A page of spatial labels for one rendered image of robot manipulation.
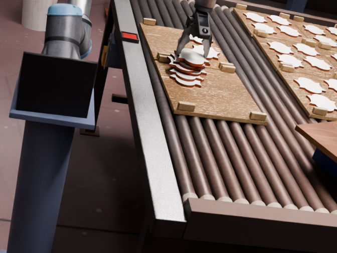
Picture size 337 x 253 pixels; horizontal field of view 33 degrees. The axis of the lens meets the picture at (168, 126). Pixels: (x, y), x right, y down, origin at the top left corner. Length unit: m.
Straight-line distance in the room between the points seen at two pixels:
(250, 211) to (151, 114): 0.56
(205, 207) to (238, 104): 0.72
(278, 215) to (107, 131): 2.19
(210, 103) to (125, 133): 1.62
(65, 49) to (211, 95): 0.58
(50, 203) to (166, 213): 0.73
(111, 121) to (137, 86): 1.65
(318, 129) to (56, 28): 0.91
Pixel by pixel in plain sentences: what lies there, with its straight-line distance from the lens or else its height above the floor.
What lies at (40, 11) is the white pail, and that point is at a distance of 4.85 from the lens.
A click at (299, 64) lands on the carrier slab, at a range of 2.73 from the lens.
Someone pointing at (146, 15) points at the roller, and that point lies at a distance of 2.87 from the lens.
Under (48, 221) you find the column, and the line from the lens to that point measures 2.18.
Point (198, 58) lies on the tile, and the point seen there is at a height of 1.02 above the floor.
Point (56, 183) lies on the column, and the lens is 2.08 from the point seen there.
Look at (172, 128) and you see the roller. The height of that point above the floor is 0.92.
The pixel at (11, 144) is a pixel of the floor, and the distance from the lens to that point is 3.32.
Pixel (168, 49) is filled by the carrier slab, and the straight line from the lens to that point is 2.45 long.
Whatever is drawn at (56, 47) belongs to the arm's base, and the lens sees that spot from 1.89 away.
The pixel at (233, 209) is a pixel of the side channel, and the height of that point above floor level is 0.95.
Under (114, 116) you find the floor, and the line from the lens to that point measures 3.80.
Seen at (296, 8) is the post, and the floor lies 0.27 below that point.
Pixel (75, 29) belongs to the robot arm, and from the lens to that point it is 1.94.
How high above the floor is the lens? 1.78
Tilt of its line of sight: 28 degrees down
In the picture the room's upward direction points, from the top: 16 degrees clockwise
